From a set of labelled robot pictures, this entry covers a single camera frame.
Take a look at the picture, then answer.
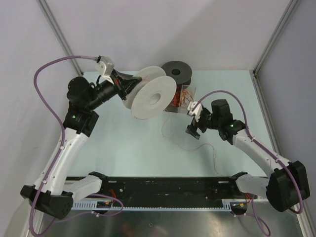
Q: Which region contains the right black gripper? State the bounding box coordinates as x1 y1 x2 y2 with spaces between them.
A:
186 108 221 140

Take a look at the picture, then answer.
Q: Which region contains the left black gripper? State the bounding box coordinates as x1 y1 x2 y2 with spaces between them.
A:
86 69 142 111

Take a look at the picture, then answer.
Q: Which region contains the pink thin wire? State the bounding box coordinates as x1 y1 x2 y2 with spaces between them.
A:
161 117 225 177

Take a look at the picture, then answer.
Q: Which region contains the white spool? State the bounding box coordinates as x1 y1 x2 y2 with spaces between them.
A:
123 66 177 119

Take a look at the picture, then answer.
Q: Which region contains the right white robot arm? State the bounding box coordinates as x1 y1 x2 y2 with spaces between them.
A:
186 99 310 214

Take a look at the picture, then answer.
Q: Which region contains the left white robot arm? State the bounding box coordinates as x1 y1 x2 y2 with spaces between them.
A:
20 70 143 220

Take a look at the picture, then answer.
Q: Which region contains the dark middle box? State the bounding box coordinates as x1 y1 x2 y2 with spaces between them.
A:
164 91 180 113

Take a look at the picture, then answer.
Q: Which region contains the clear plastic box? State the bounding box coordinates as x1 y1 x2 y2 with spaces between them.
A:
178 85 196 114

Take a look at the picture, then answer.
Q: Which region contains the black spool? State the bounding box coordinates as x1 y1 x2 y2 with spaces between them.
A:
161 61 193 85

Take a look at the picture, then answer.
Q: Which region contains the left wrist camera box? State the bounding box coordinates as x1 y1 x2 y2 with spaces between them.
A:
95 56 114 84

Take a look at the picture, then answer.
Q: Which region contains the red wire bundle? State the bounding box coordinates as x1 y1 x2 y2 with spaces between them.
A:
171 90 182 108

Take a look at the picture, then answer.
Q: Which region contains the orange wire bundle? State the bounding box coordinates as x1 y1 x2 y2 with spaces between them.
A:
181 90 196 108

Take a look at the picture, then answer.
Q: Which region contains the white slotted cable duct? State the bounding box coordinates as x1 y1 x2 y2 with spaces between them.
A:
71 199 232 212

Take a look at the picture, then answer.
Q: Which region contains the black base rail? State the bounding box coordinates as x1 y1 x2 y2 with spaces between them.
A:
98 177 250 208

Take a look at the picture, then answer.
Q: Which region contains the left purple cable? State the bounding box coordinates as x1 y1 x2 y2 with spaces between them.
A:
29 55 124 235

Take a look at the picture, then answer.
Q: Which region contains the purple cable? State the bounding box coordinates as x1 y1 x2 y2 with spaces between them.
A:
195 90 305 235
29 55 124 235

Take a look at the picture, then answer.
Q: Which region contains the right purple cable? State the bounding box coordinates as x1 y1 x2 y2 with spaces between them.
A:
195 90 305 235

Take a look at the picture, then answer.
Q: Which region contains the left aluminium frame post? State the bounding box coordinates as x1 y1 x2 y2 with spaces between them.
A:
37 0 83 74

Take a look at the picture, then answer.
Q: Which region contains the aluminium frame post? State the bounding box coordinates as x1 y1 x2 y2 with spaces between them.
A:
253 0 301 75
37 0 83 74

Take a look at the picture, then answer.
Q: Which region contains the right aluminium frame post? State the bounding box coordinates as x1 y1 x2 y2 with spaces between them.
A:
253 0 301 75

